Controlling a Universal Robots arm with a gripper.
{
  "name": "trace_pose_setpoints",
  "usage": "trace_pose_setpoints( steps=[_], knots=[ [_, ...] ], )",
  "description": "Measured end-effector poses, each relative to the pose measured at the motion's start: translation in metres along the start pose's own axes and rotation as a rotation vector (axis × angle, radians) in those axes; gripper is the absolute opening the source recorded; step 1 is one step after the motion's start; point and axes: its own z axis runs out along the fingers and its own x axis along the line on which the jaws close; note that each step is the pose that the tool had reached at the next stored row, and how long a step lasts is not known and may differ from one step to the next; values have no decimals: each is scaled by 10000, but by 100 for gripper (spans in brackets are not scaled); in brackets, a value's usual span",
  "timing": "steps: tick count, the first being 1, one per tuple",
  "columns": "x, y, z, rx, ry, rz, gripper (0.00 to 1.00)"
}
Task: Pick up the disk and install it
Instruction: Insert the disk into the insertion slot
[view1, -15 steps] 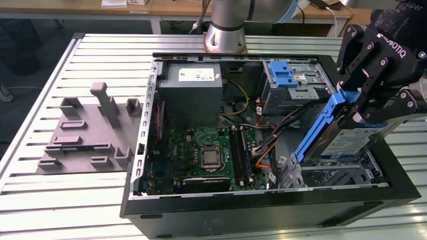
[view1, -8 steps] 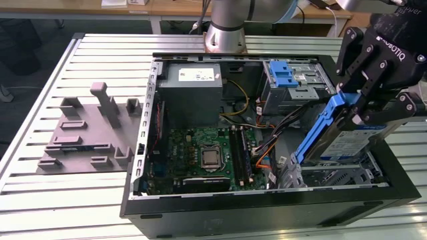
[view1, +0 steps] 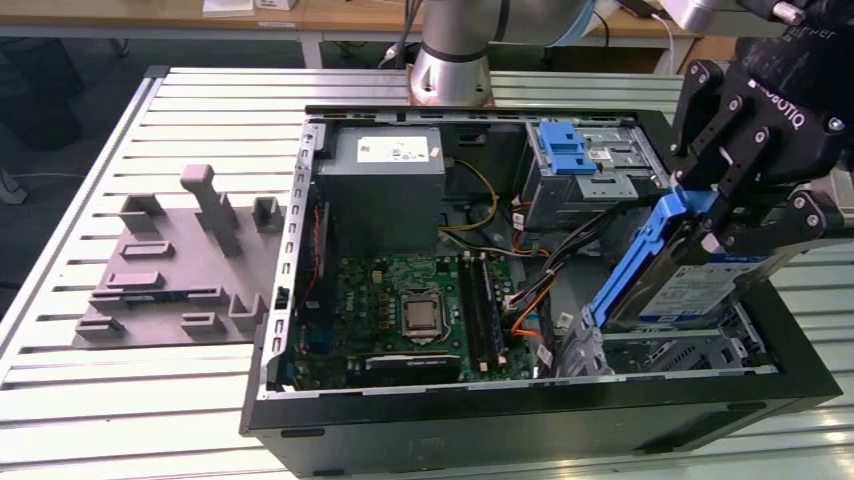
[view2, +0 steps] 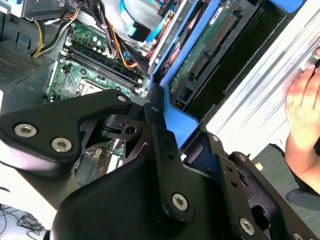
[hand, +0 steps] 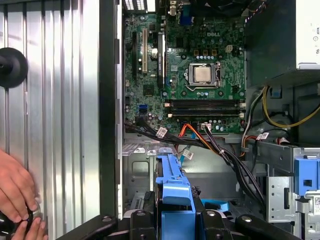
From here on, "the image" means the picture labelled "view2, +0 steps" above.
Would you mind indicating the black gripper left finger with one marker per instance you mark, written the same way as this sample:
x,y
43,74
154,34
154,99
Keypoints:
x,y
62,117

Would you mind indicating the hard disk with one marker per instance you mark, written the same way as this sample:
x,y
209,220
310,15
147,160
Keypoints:
x,y
180,120

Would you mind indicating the person's bare hand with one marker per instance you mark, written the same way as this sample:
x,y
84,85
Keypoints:
x,y
305,105

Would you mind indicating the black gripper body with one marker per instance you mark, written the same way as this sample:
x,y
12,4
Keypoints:
x,y
112,205

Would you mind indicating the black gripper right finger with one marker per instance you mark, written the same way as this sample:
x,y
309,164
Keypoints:
x,y
232,180

